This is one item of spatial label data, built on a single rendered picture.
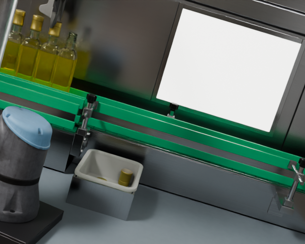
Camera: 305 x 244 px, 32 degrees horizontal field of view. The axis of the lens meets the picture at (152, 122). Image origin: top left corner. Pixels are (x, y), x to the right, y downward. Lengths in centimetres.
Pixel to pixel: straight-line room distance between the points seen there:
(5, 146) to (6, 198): 12
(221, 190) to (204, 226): 18
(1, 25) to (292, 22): 97
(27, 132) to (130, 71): 70
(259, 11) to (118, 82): 51
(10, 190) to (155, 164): 59
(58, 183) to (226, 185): 52
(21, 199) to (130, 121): 55
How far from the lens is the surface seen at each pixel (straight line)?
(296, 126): 188
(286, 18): 179
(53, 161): 162
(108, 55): 180
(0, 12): 119
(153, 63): 178
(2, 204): 123
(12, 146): 119
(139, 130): 167
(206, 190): 170
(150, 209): 156
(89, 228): 136
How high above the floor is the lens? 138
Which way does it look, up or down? 15 degrees down
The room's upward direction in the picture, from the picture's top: 17 degrees clockwise
